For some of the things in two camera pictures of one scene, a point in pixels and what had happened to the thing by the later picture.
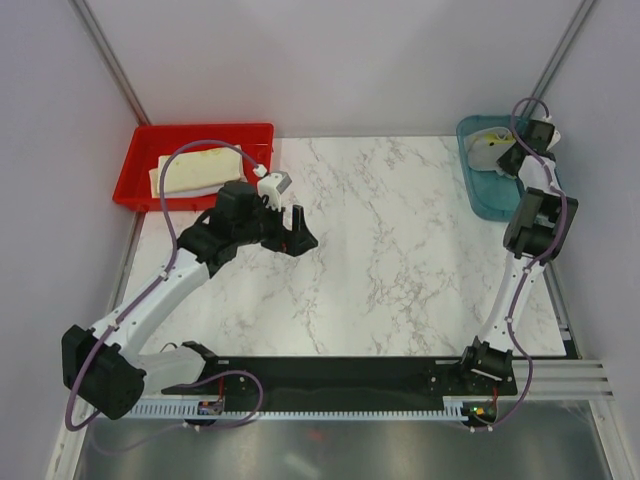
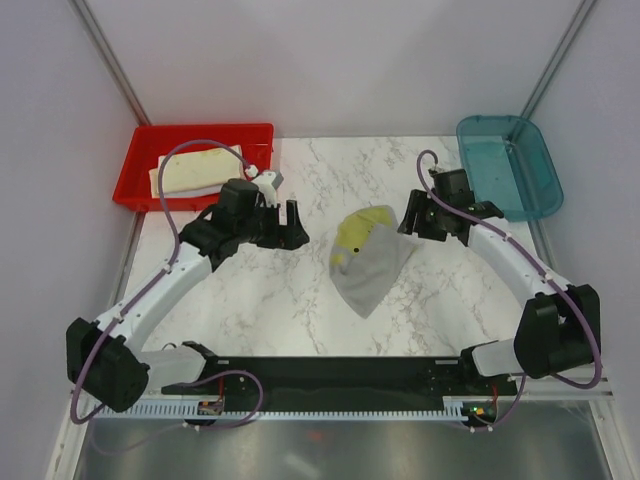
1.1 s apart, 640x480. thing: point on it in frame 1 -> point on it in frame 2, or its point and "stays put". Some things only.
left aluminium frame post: [82, 11] stays put
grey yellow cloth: [485, 146] -> [369, 250]
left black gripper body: [265, 227] stays put
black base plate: [351, 379] stays put
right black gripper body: [503, 160] -> [434, 228]
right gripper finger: [510, 160] -> [407, 223]
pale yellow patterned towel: [200, 172] stays put
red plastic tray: [255, 141] stays put
